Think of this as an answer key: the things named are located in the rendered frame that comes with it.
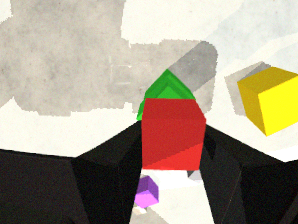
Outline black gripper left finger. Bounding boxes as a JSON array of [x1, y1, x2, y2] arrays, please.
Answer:
[[0, 120, 142, 224]]

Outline small purple block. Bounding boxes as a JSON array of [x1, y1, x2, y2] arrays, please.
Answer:
[[134, 175, 160, 208]]

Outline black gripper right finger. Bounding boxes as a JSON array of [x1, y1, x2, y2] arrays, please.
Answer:
[[198, 124, 298, 224]]

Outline red block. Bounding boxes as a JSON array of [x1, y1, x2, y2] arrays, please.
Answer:
[[141, 99, 208, 171]]

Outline yellow cube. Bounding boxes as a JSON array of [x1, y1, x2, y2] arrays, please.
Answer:
[[237, 67, 298, 137]]

